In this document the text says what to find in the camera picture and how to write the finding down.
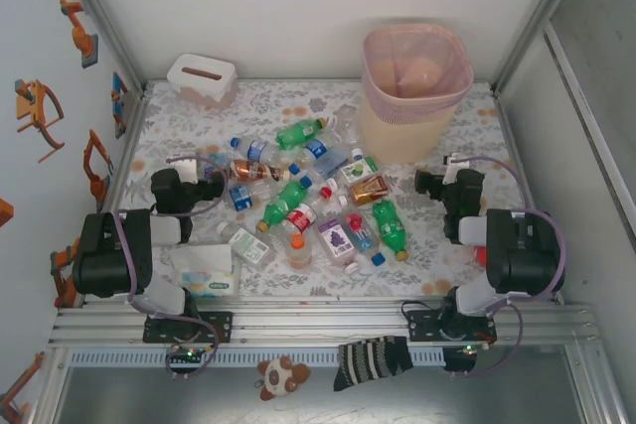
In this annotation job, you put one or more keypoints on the clear bottle blue label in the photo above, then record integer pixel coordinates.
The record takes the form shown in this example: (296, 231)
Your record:
(218, 162)
(256, 149)
(241, 196)

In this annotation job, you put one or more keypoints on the green bottle white print label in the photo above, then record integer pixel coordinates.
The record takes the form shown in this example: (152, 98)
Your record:
(390, 228)

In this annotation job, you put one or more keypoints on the brown coffee bottle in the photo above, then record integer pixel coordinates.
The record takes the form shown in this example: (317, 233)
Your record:
(251, 171)

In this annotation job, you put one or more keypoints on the bottle with green white label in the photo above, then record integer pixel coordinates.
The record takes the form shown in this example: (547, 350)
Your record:
(248, 242)

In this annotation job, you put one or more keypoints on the red yellow tea bottle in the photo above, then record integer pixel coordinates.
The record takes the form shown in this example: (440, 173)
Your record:
(367, 189)

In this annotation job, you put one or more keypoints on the blue drink bottle pink label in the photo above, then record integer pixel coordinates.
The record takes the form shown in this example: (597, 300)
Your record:
(363, 238)

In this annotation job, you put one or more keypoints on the bottle with lime label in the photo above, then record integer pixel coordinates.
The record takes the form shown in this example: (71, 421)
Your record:
(355, 171)

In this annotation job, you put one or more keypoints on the plain green bottle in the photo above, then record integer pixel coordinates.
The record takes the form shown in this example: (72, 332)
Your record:
(283, 200)

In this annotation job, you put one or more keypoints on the bottle with purple grape label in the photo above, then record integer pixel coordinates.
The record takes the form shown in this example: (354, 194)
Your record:
(335, 238)

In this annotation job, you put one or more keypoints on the crushed clear bottle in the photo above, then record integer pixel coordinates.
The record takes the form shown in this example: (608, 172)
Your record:
(348, 123)

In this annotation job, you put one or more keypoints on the pale blue square bottle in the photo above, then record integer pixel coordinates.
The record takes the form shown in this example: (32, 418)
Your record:
(330, 162)

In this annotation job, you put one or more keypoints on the green soda bottle yellow cap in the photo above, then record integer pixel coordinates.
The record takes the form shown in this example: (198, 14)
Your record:
(298, 133)

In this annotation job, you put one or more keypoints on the clear bottle orange cap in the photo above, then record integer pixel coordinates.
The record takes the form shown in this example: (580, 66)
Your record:
(298, 252)

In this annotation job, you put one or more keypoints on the clear bottle round blue logo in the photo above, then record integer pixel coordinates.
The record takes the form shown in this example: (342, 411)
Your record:
(318, 147)

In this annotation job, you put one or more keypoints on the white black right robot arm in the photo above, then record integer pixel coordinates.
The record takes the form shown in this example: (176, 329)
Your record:
(522, 265)

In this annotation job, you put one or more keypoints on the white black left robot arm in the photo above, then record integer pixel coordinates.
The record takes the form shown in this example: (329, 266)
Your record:
(99, 270)

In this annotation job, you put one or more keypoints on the red plush fish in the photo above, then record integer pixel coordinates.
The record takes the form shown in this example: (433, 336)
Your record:
(479, 253)

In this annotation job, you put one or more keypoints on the soft tissue pack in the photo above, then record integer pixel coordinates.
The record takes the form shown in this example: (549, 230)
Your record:
(204, 270)

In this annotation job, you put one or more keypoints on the white pink tissue box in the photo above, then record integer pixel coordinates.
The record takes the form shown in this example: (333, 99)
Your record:
(199, 79)

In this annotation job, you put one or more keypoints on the small circuit board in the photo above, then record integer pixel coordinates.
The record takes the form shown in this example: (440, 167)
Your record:
(189, 354)
(467, 348)

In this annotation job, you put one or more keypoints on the floral tablecloth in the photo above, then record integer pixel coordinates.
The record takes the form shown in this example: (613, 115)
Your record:
(308, 285)

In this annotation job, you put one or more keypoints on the black white striped sock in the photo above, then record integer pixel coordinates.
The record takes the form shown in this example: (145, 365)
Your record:
(372, 362)

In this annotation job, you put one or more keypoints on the brown white plush toy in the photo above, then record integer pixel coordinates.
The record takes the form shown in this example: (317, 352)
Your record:
(283, 377)

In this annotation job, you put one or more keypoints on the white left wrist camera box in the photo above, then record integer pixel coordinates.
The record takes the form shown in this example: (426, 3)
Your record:
(186, 168)

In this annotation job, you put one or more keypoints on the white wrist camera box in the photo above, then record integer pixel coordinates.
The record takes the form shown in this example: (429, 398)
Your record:
(453, 168)
(186, 168)

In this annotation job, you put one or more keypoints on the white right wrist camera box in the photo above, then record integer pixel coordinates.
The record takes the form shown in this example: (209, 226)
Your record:
(453, 168)

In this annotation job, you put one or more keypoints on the blue orange wall sticker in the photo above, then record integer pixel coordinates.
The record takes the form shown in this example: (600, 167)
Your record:
(119, 96)

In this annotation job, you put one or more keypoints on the orange claw wall sticker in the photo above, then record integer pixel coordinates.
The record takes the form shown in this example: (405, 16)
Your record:
(26, 107)

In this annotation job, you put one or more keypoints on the aluminium rail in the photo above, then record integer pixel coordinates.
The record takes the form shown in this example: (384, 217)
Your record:
(318, 325)

